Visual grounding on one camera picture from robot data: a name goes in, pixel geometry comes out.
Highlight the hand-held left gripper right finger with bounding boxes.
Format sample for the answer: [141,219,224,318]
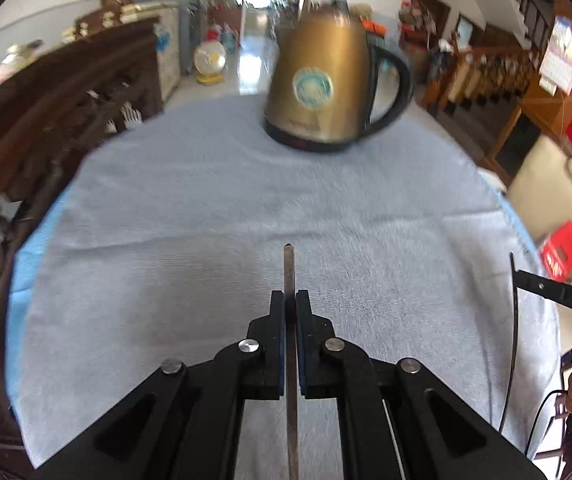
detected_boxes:
[295,290,542,480]

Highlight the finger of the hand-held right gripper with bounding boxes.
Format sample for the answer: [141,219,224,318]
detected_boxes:
[512,269,570,306]

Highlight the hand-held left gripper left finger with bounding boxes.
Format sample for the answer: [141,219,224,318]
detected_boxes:
[36,291,287,480]

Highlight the red box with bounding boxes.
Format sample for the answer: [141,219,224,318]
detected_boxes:
[540,220,572,282]

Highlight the cream sofa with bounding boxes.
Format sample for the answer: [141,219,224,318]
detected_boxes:
[508,135,572,286]

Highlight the grey tablecloth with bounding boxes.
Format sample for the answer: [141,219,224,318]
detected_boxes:
[13,94,564,471]

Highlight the wooden staircase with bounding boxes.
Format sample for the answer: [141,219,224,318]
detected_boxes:
[426,0,572,171]

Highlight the gold electric kettle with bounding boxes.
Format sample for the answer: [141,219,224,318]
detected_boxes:
[263,2,414,153]

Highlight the blue under cloth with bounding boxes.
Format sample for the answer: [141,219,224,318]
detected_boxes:
[4,170,534,461]

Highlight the narrow wooden door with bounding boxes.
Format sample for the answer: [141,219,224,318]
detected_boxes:
[455,14,487,46]

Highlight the white floor fan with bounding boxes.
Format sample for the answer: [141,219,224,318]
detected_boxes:
[193,40,227,86]

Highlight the brown wooden door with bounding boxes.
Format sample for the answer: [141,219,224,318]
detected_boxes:
[411,0,452,31]

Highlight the carved wooden sideboard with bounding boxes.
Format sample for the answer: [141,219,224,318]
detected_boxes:
[0,15,164,466]

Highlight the black cable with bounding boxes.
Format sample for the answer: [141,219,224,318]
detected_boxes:
[523,389,569,480]

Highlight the wall calendar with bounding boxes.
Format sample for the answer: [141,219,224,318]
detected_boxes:
[538,15,572,96]

